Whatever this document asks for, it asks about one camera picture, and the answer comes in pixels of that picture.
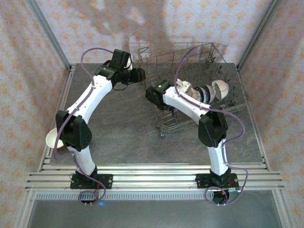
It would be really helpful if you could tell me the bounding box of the grey wire dish rack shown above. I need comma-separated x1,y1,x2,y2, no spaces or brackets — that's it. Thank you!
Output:
137,42,250,138

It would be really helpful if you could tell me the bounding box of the purple line pattern bowl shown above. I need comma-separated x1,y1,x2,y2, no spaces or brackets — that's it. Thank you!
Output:
201,84,216,105

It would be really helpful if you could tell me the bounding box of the plain white bowl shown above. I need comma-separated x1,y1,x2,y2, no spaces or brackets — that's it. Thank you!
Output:
211,79,230,100

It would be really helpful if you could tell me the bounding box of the cream white bowl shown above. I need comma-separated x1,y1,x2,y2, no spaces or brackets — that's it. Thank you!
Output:
45,128,65,150

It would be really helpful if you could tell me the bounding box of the grey metal panel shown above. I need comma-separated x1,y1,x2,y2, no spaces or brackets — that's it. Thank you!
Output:
26,199,283,228

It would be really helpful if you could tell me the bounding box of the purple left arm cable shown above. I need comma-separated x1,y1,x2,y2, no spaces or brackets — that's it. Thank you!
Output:
52,47,116,207

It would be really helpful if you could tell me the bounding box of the aluminium frame post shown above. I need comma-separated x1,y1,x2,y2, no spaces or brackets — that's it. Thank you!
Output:
237,0,282,71
25,0,73,71

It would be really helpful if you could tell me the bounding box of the aluminium mounting rail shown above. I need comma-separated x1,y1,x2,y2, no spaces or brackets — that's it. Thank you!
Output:
25,163,285,192

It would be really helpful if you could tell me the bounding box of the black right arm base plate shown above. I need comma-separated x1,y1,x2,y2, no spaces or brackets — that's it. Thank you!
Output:
195,173,239,190

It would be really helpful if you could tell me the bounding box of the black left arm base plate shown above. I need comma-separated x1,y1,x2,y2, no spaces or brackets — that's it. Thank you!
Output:
70,173,113,190

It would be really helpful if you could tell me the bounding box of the slotted grey cable duct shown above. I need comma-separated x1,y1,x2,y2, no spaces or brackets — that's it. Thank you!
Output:
35,192,216,200

